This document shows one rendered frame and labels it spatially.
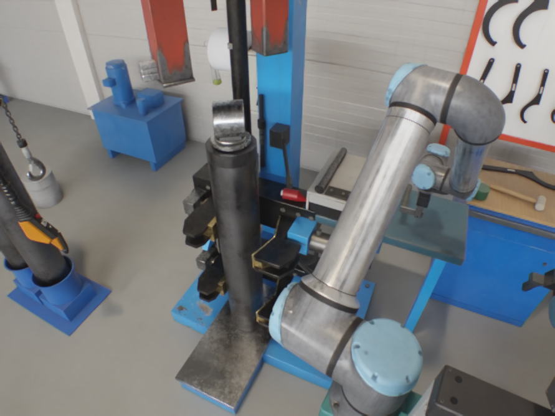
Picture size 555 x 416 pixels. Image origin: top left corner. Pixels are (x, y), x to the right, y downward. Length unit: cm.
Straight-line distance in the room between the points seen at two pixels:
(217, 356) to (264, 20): 184
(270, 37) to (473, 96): 78
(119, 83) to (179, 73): 290
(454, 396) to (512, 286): 229
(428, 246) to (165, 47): 134
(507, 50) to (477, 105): 230
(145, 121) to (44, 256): 176
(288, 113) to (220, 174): 50
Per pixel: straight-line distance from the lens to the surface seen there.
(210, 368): 232
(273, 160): 196
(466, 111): 86
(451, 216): 195
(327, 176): 173
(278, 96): 177
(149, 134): 386
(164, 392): 248
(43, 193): 403
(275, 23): 138
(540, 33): 315
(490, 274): 271
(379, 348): 78
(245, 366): 230
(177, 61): 126
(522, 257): 259
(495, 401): 54
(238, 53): 172
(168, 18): 122
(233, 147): 144
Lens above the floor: 223
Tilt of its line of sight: 41 degrees down
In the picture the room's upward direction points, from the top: straight up
